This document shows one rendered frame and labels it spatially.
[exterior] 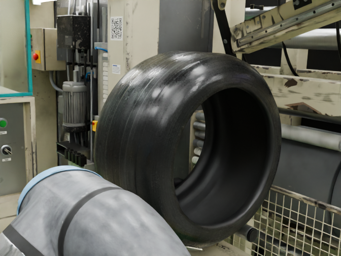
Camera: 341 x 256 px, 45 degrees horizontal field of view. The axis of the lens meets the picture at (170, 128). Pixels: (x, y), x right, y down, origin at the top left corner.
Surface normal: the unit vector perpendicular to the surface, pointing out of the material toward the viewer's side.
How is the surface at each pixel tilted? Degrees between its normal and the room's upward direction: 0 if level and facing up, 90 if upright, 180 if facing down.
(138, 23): 90
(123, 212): 30
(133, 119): 64
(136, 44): 90
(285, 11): 90
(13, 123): 90
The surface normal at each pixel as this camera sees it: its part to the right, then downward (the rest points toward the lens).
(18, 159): 0.62, 0.18
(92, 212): -0.31, -0.68
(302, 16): -0.78, 0.11
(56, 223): -0.69, -0.32
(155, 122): -0.08, -0.15
